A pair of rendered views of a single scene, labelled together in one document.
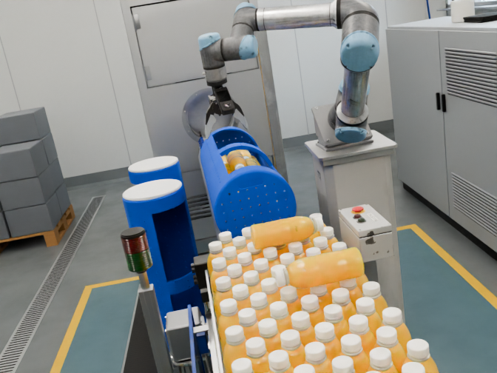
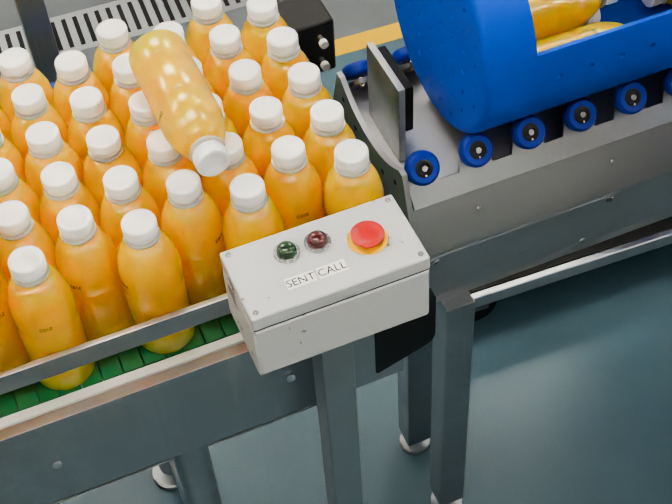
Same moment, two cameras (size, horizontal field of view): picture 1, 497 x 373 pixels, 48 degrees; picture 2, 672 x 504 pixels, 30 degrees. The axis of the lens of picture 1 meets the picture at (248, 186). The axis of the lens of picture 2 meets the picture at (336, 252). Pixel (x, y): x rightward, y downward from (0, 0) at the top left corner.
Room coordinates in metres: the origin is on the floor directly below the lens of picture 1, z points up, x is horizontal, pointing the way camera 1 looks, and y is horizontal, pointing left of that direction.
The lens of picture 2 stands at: (1.37, -1.15, 2.11)
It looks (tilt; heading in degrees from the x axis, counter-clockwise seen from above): 50 degrees down; 76
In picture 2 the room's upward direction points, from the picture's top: 4 degrees counter-clockwise
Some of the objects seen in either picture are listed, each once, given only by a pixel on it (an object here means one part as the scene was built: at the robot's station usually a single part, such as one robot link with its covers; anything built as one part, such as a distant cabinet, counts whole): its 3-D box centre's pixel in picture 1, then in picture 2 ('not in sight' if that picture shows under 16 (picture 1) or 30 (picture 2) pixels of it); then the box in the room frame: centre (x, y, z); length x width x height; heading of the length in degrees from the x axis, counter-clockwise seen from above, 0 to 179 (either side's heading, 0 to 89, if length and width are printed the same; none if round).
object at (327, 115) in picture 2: not in sight; (327, 115); (1.63, -0.12, 1.09); 0.04 x 0.04 x 0.02
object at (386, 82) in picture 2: not in sight; (391, 100); (1.75, -0.02, 0.99); 0.10 x 0.02 x 0.12; 95
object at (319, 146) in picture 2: not in sight; (331, 175); (1.63, -0.12, 0.99); 0.07 x 0.07 x 0.19
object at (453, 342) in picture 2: not in sight; (449, 410); (1.82, -0.08, 0.31); 0.06 x 0.06 x 0.63; 5
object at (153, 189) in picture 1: (151, 189); not in sight; (2.51, 0.44, 1.03); 0.28 x 0.28 x 0.01
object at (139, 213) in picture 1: (171, 275); not in sight; (2.51, 0.44, 0.59); 0.28 x 0.28 x 0.88
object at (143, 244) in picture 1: (134, 241); not in sight; (1.33, 0.31, 1.23); 0.06 x 0.06 x 0.04
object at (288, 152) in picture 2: not in sight; (288, 152); (1.57, -0.16, 1.09); 0.04 x 0.04 x 0.02
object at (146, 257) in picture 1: (138, 257); not in sight; (1.33, 0.31, 1.18); 0.06 x 0.06 x 0.05
